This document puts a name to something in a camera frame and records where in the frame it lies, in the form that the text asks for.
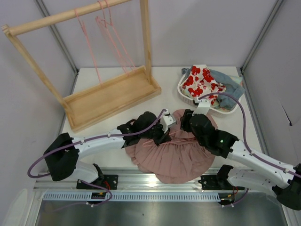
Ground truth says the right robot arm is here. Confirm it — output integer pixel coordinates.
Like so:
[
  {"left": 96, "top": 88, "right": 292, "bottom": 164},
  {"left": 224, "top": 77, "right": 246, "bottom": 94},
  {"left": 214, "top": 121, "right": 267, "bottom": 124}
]
[{"left": 180, "top": 110, "right": 301, "bottom": 210}]

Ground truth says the white slotted cable duct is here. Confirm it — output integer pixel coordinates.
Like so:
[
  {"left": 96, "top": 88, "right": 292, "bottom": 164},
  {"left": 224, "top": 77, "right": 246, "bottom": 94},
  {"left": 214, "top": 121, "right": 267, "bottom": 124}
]
[{"left": 43, "top": 192, "right": 221, "bottom": 202}]

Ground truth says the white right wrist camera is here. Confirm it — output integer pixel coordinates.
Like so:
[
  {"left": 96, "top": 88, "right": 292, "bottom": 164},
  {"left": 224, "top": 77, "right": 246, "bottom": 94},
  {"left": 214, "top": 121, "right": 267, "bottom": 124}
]
[{"left": 192, "top": 98, "right": 210, "bottom": 116}]

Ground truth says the white laundry basket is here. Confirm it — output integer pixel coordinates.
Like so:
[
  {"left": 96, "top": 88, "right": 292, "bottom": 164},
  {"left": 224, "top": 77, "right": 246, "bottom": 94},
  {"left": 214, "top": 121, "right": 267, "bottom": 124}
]
[{"left": 177, "top": 68, "right": 245, "bottom": 118}]

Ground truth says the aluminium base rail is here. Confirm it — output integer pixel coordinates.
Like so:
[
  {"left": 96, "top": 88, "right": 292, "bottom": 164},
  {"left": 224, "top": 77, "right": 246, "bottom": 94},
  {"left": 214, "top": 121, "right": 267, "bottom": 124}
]
[{"left": 34, "top": 167, "right": 266, "bottom": 193}]

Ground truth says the red floral white garment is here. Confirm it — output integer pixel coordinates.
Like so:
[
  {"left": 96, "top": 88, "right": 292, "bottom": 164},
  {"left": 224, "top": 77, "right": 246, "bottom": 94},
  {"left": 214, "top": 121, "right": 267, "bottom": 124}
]
[{"left": 179, "top": 65, "right": 226, "bottom": 105}]

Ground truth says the wooden clothes rack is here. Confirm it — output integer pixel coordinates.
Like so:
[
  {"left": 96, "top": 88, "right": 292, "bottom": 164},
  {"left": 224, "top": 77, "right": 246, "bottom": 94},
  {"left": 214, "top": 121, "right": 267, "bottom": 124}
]
[{"left": 1, "top": 0, "right": 162, "bottom": 133}]

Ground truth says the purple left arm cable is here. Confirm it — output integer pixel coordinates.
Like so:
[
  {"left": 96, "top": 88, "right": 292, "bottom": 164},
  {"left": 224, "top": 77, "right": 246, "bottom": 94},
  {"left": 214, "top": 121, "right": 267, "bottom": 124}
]
[{"left": 27, "top": 108, "right": 169, "bottom": 211}]

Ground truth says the pink pleated skirt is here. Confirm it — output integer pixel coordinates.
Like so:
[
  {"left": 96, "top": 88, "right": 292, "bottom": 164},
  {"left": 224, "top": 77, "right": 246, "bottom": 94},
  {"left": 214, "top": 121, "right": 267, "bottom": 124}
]
[{"left": 125, "top": 109, "right": 215, "bottom": 184}]

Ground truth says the blue denim garment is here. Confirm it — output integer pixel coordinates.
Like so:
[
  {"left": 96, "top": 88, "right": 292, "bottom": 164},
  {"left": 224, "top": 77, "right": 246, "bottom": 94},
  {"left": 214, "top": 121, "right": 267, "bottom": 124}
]
[{"left": 180, "top": 65, "right": 245, "bottom": 111}]

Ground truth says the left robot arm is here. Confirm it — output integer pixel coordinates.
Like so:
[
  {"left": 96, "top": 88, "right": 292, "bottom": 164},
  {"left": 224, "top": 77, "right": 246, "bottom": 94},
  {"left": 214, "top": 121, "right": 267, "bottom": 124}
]
[{"left": 44, "top": 111, "right": 176, "bottom": 183}]

